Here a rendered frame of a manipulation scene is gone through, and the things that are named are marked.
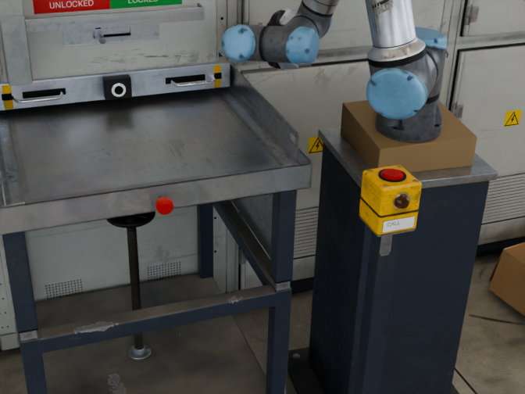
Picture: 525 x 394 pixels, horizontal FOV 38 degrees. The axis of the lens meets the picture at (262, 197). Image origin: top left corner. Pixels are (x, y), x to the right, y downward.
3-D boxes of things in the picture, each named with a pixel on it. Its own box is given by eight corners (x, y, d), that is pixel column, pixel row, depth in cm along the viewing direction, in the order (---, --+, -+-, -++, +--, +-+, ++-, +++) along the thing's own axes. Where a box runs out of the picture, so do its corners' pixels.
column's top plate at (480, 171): (433, 125, 202) (434, 117, 201) (497, 180, 175) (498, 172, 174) (317, 135, 194) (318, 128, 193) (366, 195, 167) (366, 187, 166)
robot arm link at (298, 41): (324, 16, 165) (276, 15, 169) (306, 34, 156) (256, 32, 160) (326, 51, 169) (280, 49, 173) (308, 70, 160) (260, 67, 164)
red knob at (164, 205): (175, 215, 143) (174, 200, 142) (158, 218, 142) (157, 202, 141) (169, 204, 147) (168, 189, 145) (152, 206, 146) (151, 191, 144)
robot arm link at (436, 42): (446, 81, 174) (455, 23, 167) (433, 105, 164) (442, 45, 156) (394, 72, 178) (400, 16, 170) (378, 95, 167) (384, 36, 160)
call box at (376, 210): (416, 231, 141) (423, 181, 136) (377, 238, 138) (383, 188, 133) (394, 210, 147) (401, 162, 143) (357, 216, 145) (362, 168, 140)
